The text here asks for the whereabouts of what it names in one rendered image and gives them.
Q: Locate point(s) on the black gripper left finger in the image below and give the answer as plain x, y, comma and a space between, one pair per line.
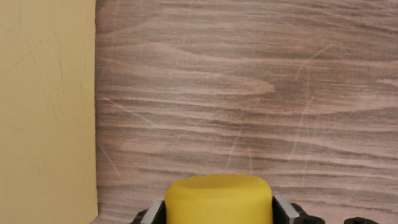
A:
154, 215

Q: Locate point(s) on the wooden door panel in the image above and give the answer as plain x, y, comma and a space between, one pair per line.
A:
47, 112

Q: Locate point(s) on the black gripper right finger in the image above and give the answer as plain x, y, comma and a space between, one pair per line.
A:
291, 213

